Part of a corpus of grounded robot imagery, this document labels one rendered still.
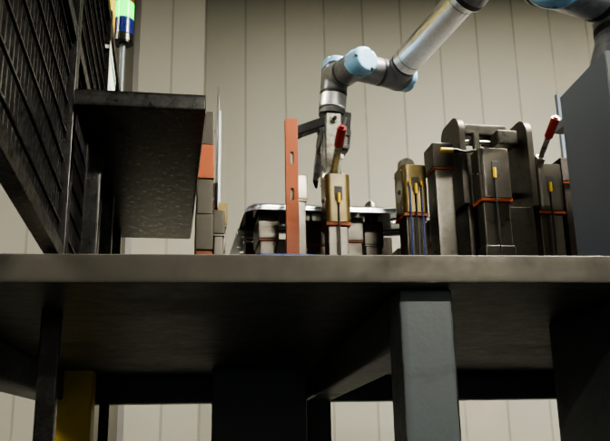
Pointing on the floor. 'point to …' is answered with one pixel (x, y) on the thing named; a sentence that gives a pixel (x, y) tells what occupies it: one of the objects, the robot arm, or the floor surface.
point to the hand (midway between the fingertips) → (318, 180)
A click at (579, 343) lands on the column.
